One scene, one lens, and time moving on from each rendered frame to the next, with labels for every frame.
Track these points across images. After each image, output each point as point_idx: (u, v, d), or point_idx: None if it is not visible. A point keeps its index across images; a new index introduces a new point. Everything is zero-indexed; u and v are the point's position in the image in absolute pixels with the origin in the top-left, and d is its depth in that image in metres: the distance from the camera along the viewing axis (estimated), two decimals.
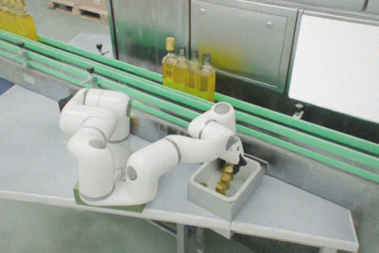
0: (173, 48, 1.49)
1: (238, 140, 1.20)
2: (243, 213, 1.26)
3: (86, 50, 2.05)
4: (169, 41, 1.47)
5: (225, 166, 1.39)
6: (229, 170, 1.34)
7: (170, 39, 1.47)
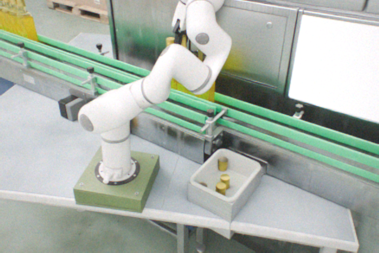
0: None
1: None
2: (243, 213, 1.26)
3: (86, 50, 2.05)
4: (169, 41, 1.47)
5: (223, 165, 1.39)
6: (183, 35, 1.44)
7: (170, 39, 1.47)
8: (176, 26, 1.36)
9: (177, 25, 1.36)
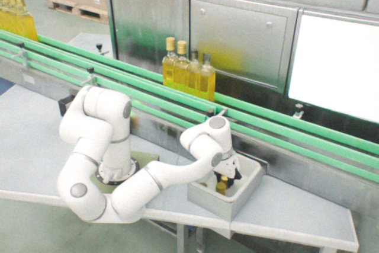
0: (174, 48, 1.49)
1: (234, 154, 1.18)
2: (243, 213, 1.26)
3: (86, 50, 2.05)
4: (169, 41, 1.47)
5: None
6: (184, 41, 1.45)
7: (170, 39, 1.47)
8: None
9: None
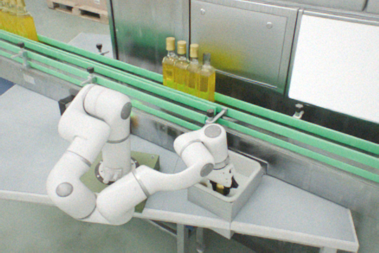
0: (174, 48, 1.49)
1: (231, 163, 1.15)
2: (243, 213, 1.26)
3: (86, 50, 2.05)
4: (169, 41, 1.47)
5: None
6: (184, 41, 1.45)
7: (170, 39, 1.47)
8: None
9: None
